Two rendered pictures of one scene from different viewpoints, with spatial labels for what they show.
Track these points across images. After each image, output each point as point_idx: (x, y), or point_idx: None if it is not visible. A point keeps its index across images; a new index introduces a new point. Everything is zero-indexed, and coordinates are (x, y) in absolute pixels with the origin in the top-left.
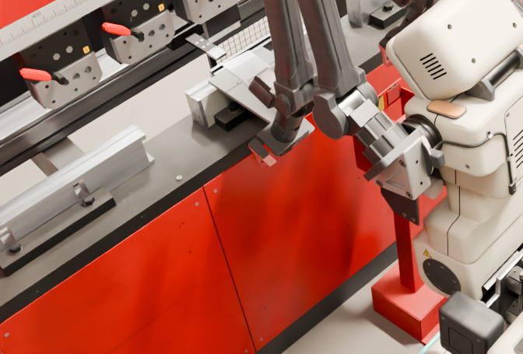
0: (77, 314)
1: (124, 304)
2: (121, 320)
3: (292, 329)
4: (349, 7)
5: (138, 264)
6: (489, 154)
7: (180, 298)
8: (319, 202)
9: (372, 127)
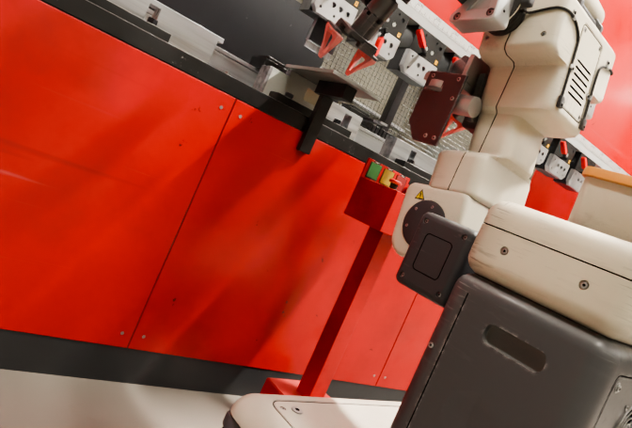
0: (57, 70)
1: (95, 119)
2: (78, 132)
3: (171, 364)
4: (384, 147)
5: (140, 95)
6: (566, 35)
7: (134, 182)
8: (286, 243)
9: None
